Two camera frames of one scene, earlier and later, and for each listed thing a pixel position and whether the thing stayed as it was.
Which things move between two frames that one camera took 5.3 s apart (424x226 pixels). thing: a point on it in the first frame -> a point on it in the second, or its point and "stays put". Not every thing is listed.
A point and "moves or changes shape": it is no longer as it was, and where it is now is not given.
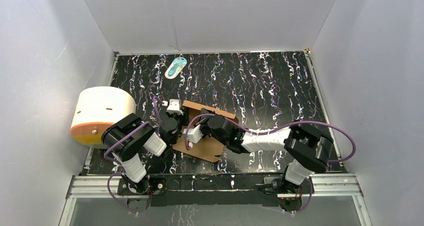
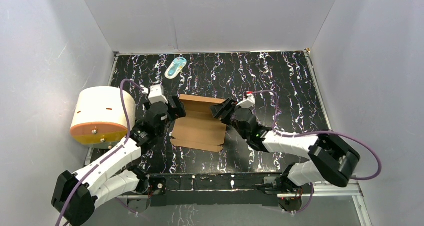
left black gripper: x=178 y=119 -> x=172 y=106
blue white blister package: x=175 y=67 stays put
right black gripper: x=203 y=121 -> x=225 y=109
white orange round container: x=96 y=109 stays put
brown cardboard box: x=206 y=149 moves or changes shape
